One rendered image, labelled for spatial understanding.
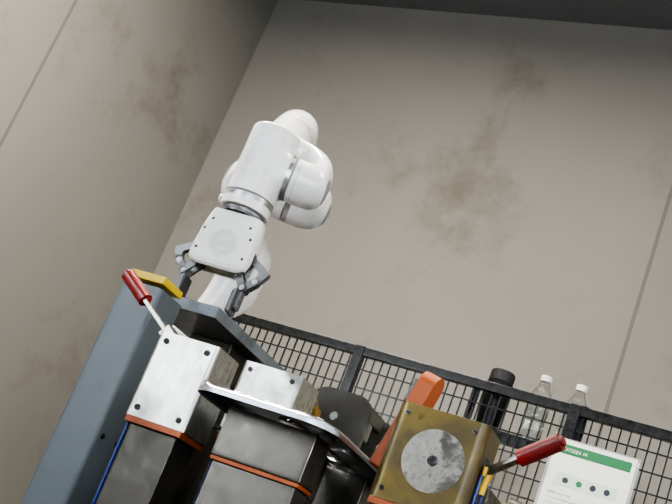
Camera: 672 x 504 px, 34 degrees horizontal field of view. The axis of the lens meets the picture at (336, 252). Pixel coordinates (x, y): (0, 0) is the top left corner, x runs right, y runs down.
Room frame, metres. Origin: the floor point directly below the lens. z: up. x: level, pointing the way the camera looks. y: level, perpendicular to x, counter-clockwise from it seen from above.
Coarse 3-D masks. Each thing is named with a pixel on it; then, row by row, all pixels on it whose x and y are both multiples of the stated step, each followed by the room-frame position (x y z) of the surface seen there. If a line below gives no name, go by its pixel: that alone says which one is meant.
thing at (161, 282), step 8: (136, 272) 1.54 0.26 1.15; (144, 272) 1.54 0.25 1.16; (144, 280) 1.54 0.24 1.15; (152, 280) 1.53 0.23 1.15; (160, 280) 1.53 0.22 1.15; (168, 280) 1.53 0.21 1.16; (160, 288) 1.55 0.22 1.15; (168, 288) 1.54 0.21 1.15; (176, 288) 1.56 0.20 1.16; (176, 296) 1.57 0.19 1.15
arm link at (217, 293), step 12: (228, 168) 2.10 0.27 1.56; (228, 180) 2.08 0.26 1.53; (276, 204) 2.08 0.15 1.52; (276, 216) 2.11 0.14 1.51; (264, 240) 2.12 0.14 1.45; (264, 252) 2.11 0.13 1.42; (264, 264) 2.12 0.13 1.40; (216, 276) 2.13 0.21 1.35; (252, 276) 2.11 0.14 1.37; (216, 288) 2.12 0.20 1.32; (228, 288) 2.11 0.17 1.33; (204, 300) 2.13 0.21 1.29; (216, 300) 2.12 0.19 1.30; (252, 300) 2.15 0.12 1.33; (240, 312) 2.15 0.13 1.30
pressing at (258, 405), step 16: (208, 384) 1.25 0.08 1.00; (208, 400) 1.32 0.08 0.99; (224, 400) 1.35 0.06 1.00; (240, 400) 1.23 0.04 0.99; (256, 400) 1.22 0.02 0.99; (272, 416) 1.32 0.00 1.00; (288, 416) 1.27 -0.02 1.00; (304, 416) 1.19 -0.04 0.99; (320, 432) 1.30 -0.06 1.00; (336, 432) 1.20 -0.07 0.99; (336, 448) 1.37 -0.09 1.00; (352, 448) 1.26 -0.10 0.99; (336, 464) 1.49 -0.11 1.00; (352, 464) 1.45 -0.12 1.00; (368, 464) 1.32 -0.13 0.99
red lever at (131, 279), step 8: (128, 272) 1.45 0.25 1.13; (128, 280) 1.45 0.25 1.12; (136, 280) 1.45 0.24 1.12; (136, 288) 1.44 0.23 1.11; (144, 288) 1.44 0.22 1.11; (136, 296) 1.44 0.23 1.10; (144, 296) 1.44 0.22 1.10; (144, 304) 1.45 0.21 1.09; (152, 312) 1.43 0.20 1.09; (160, 320) 1.42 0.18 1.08; (168, 328) 1.41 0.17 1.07
